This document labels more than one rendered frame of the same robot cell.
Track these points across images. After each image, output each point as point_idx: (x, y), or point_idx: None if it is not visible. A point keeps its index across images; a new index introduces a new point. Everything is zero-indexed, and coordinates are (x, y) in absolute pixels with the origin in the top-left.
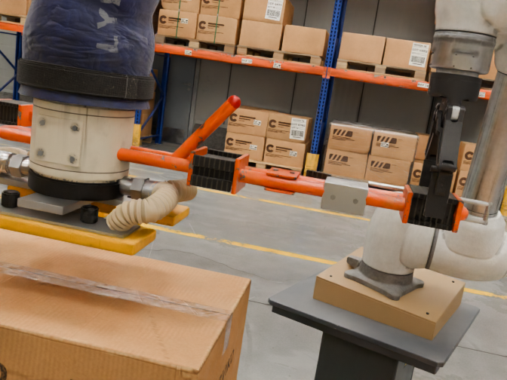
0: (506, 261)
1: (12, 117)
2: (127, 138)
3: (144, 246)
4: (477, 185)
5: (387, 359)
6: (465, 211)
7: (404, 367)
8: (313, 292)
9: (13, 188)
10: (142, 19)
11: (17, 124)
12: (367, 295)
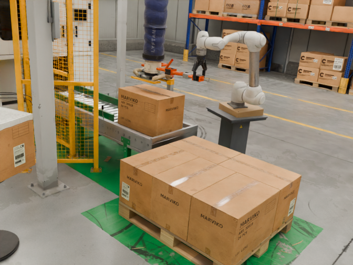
0: (257, 99)
1: None
2: (158, 65)
3: (157, 83)
4: (249, 78)
5: (231, 123)
6: (201, 78)
7: (239, 128)
8: None
9: None
10: (159, 46)
11: None
12: (227, 107)
